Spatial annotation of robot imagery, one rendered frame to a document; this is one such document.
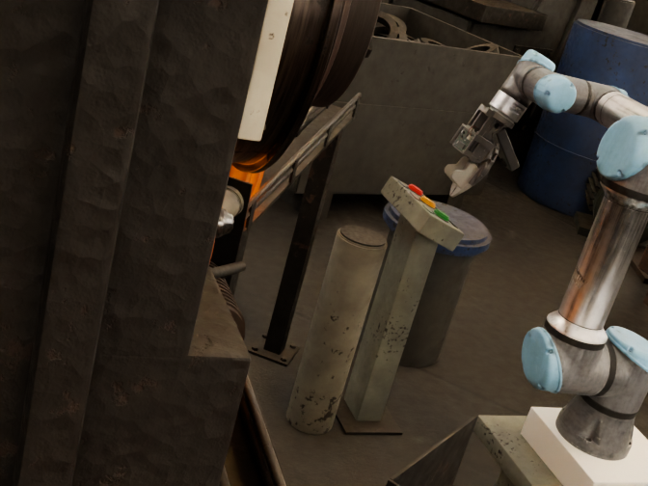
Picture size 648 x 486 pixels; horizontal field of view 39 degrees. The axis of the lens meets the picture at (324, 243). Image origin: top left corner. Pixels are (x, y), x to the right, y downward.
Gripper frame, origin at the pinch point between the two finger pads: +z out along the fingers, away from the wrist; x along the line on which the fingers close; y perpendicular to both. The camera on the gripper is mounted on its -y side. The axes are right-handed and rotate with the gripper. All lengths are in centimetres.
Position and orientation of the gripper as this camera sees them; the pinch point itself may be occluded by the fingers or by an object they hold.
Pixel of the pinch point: (456, 193)
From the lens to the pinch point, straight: 212.0
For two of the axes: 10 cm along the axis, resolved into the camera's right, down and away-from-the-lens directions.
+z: -5.5, 8.1, 2.2
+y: -7.8, -3.9, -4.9
